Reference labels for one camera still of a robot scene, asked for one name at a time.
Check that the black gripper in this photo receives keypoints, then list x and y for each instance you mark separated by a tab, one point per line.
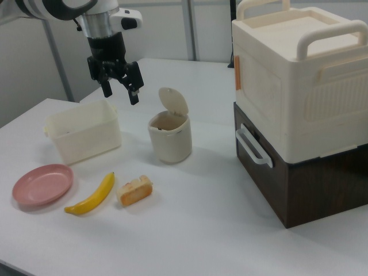
106	49

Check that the beige trash can lid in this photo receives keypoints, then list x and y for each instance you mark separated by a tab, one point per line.
174	100

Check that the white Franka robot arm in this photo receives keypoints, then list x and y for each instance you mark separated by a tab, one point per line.
43	8

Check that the white plastic storage bin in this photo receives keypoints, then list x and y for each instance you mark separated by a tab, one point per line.
86	138

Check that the toy bread slice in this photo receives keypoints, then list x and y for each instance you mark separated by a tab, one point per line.
135	191

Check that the yellow toy banana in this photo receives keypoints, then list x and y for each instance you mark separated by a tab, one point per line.
92	197

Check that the pink plastic plate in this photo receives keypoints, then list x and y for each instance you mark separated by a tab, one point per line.
43	185

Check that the cream toy microwave box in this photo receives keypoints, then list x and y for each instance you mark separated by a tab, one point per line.
273	86

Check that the white toaster oven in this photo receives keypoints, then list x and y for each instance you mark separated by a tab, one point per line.
316	192

